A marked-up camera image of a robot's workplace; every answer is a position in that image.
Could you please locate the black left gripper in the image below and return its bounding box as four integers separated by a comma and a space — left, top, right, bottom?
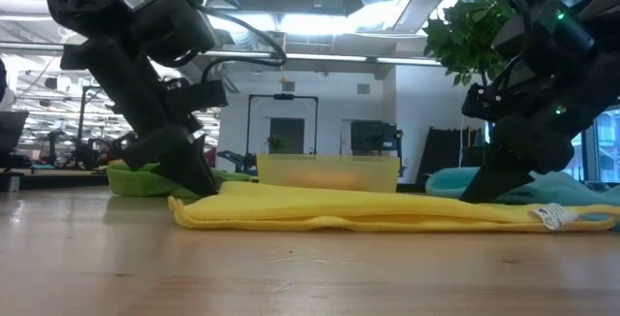
108, 116, 219, 198

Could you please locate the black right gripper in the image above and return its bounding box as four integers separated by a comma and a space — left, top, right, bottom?
459, 114, 577, 205

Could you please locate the green microfiber towel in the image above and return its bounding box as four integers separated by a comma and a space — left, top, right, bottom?
106, 159, 253, 199

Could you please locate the orange microfiber towel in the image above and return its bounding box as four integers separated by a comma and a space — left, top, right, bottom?
285, 169, 362, 189

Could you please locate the yellow microfiber towel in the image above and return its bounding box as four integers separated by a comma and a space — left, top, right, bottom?
168, 180, 620, 234

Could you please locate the black leaning panel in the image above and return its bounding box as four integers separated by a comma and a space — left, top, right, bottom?
416, 126, 485, 184

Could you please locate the small background plant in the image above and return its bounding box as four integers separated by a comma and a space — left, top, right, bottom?
265, 135, 288, 155

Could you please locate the black background screen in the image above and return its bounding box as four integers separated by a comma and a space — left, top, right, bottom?
351, 120, 403, 157

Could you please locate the yellow translucent plastic bin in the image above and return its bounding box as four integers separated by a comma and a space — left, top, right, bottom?
256, 153, 401, 194

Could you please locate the potted green plant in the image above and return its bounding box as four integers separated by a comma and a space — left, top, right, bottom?
422, 0, 517, 128

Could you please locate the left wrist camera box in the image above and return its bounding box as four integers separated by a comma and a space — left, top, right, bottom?
164, 79, 229, 116

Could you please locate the black rig frame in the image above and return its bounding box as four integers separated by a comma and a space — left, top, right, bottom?
246, 93, 320, 157

